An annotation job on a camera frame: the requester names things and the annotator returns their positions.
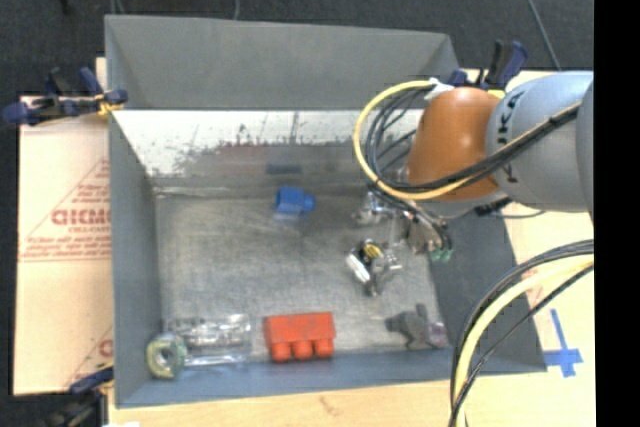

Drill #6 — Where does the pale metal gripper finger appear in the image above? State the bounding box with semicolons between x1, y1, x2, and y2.
346;240;385;283
367;251;404;298

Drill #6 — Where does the grey toy animal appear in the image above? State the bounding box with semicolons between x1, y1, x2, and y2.
384;303;448;351

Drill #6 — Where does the red toy block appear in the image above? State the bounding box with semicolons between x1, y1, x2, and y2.
262;311;337;363

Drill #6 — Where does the blue plastic block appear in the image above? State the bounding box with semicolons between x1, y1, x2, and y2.
272;185;317;222

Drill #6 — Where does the grey metal bin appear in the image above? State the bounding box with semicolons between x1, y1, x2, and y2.
103;14;547;409

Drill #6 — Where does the clear plastic bottle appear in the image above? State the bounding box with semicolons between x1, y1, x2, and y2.
163;313;253;365

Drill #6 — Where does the brown cardboard board, red print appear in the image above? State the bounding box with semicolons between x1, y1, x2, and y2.
11;95;116;396

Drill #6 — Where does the green ring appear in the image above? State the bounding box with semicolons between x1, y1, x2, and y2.
145;333;190;380

